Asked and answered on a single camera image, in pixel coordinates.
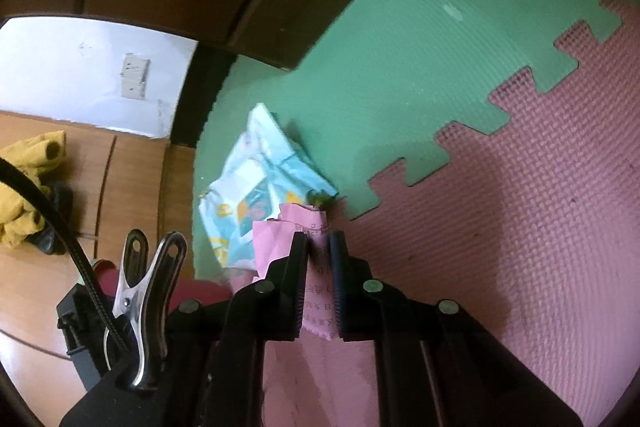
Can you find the blue yellow wet wipes packet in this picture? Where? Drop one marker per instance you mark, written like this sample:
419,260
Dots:
260,167

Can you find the green foam mat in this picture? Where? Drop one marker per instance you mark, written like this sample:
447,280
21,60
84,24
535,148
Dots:
400,57

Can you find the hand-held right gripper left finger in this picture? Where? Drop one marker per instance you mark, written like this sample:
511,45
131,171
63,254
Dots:
300,277

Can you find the black object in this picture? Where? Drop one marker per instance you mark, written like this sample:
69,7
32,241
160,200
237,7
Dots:
55,227

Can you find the metal spring clip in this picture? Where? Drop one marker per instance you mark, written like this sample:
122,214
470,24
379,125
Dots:
150,287

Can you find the red bucket with green rim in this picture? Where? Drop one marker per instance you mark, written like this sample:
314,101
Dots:
200,292

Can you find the pink paper note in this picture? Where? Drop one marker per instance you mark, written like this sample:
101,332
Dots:
280,242

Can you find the light wooden wardrobe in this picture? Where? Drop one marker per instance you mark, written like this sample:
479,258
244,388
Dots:
130,187

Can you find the white wall socket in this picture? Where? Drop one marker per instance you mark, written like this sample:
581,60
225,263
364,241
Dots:
137,66
133,88

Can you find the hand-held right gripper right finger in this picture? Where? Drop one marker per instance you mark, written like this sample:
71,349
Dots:
336,282

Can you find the yellow cloth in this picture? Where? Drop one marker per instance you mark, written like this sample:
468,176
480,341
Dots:
20,207

